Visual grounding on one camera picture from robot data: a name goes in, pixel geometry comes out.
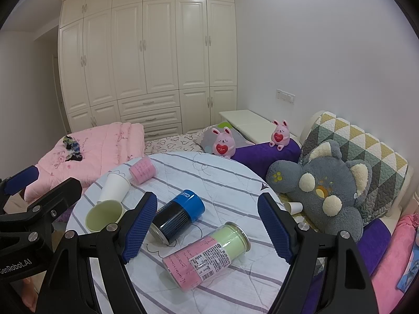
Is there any green plastic cup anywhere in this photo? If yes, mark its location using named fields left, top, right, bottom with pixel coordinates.
left=85, top=200, right=125, bottom=233

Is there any small white paper cup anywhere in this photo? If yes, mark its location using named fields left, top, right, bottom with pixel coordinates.
left=284, top=202, right=303, bottom=216

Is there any pink ribbed cup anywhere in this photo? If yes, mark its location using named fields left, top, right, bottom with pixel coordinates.
left=129, top=156, right=156, bottom=185

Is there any pink blanket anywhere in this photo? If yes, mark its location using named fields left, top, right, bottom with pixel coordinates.
left=371, top=213, right=418, bottom=313

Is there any purple fleece blanket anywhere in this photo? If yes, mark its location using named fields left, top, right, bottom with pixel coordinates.
left=302, top=219, right=391, bottom=313

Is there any folded pink quilt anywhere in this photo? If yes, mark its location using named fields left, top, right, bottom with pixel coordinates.
left=24, top=122, right=146, bottom=203

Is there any grey plush toy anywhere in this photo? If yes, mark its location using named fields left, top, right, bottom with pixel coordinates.
left=266, top=140, right=372, bottom=242

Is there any blue black can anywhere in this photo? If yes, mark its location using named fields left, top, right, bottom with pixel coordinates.
left=149, top=189, right=205, bottom=245

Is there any triangle pattern quilted headboard cover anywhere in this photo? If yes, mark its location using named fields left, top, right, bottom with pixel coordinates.
left=299, top=111, right=413, bottom=225

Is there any pink green clear canister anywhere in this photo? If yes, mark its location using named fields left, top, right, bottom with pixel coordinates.
left=162, top=222, right=251, bottom=291

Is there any striped white tablecloth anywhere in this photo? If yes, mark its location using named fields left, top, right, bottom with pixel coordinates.
left=64, top=151, right=292, bottom=314

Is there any purple pillow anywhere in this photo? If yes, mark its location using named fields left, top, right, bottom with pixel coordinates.
left=232, top=140, right=301, bottom=179

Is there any heart pattern bed sheet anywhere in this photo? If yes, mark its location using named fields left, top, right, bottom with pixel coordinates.
left=144, top=131, right=204, bottom=155

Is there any pink bunny toy right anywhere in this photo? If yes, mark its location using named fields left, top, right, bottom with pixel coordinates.
left=269, top=120, right=290, bottom=151

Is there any pink bunny toy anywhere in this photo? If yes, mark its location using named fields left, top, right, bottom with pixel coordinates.
left=269, top=120, right=290, bottom=151
left=212, top=127, right=236, bottom=159

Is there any grey green pillow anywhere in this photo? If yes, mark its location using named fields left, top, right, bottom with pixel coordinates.
left=200, top=121, right=253, bottom=154

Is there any white bedside shelf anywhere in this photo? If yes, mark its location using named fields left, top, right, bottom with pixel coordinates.
left=219, top=110, right=276, bottom=144

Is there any pink bunny toy left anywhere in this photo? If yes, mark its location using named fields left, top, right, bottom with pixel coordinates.
left=212, top=127, right=236, bottom=159

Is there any cream wardrobe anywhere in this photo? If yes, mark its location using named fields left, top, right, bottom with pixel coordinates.
left=58, top=0, right=237, bottom=139

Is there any wall switch panel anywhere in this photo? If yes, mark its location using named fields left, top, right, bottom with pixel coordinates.
left=276, top=89, right=295, bottom=104

